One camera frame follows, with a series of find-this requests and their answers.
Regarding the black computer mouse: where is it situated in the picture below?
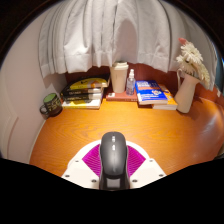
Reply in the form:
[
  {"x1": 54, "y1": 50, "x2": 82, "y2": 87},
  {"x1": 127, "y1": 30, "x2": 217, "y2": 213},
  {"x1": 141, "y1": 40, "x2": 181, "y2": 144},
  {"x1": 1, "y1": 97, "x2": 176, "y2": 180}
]
[{"x1": 98, "y1": 131, "x2": 129, "y2": 191}]

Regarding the white lidded tumbler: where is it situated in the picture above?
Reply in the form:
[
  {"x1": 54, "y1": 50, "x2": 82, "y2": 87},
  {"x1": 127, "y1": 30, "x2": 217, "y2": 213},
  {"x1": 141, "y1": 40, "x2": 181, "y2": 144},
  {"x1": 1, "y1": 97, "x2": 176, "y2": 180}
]
[{"x1": 109, "y1": 60, "x2": 130, "y2": 94}]

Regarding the clear sanitizer bottle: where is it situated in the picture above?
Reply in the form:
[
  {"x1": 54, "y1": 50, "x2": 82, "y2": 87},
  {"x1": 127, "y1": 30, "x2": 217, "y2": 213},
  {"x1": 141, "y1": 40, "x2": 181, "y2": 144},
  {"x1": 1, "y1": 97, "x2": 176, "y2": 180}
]
[{"x1": 125, "y1": 68, "x2": 137, "y2": 96}]

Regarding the yellow and black book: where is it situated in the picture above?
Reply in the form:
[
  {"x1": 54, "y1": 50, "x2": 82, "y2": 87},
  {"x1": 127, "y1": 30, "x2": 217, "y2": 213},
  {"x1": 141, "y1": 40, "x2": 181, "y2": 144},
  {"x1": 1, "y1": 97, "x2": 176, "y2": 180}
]
[{"x1": 68, "y1": 77, "x2": 110, "y2": 91}]

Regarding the red book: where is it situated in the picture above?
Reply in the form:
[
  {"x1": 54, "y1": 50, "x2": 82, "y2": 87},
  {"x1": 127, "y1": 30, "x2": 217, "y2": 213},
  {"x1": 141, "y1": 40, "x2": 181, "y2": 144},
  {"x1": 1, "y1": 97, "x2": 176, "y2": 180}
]
[{"x1": 105, "y1": 90, "x2": 139, "y2": 103}]

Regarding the green and black mug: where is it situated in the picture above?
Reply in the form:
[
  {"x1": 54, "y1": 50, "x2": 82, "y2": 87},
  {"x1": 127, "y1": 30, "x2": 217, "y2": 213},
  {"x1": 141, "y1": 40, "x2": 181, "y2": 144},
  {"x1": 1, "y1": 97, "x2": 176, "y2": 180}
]
[{"x1": 39, "y1": 92, "x2": 64, "y2": 118}]

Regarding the white curtain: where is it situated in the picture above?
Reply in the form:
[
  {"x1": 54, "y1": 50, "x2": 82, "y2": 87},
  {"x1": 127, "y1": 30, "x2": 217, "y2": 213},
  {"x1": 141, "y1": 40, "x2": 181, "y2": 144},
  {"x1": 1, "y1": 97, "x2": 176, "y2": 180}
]
[{"x1": 38, "y1": 0, "x2": 218, "y2": 91}]

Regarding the yellow and white book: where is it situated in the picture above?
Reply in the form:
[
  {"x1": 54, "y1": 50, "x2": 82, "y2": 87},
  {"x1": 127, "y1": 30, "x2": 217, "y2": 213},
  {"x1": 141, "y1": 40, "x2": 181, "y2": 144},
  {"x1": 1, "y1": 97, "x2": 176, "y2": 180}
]
[{"x1": 61, "y1": 98, "x2": 102, "y2": 110}]

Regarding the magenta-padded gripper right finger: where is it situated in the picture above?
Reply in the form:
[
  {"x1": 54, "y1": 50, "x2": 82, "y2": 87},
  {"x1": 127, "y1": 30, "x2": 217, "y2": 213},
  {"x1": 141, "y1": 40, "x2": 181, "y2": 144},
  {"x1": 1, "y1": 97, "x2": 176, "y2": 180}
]
[{"x1": 126, "y1": 144, "x2": 167, "y2": 189}]

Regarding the blue book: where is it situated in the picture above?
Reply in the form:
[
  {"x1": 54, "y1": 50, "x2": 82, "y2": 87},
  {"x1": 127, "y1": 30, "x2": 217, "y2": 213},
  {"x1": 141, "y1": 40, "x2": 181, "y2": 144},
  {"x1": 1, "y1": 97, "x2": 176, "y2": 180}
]
[{"x1": 135, "y1": 79, "x2": 169, "y2": 106}]

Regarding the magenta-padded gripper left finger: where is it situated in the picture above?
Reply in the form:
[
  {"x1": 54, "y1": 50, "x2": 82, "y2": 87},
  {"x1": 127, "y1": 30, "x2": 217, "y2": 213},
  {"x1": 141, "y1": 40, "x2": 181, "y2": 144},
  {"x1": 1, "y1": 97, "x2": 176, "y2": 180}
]
[{"x1": 61, "y1": 143, "x2": 103, "y2": 190}]

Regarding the white ceramic vase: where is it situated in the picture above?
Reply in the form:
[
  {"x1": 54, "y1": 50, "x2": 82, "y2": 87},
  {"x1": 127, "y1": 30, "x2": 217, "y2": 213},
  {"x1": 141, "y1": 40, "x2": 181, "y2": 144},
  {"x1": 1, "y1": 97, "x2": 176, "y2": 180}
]
[{"x1": 174, "y1": 68, "x2": 201, "y2": 114}]

